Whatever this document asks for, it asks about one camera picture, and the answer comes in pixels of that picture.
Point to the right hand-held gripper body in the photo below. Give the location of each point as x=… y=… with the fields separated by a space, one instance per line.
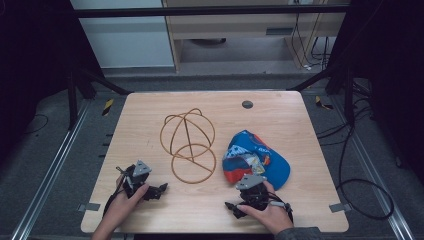
x=254 y=193

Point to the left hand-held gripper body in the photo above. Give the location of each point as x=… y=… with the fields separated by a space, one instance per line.
x=134 y=181

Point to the blue and red cap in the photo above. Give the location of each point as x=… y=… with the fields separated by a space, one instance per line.
x=256 y=160

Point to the person's left hand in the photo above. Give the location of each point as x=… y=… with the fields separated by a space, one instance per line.
x=124 y=205

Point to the person's right hand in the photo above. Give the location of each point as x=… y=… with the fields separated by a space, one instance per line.
x=271 y=216

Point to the yellow and black tape strip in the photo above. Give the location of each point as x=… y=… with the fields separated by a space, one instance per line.
x=321 y=103
x=107 y=106

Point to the white cabinet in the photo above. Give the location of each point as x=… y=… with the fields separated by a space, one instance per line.
x=126 y=43

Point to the light wooden desk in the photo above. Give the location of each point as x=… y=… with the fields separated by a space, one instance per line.
x=233 y=28

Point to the grey metal table bracket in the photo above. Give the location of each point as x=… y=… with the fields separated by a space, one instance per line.
x=89 y=207
x=340 y=207

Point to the silver floor rail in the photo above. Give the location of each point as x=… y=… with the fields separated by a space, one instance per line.
x=373 y=173
x=50 y=173

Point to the black slanted frame strut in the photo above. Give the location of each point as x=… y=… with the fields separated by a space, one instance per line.
x=100 y=80
x=320 y=78

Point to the black horizontal frame bar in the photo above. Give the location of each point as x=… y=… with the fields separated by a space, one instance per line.
x=200 y=11

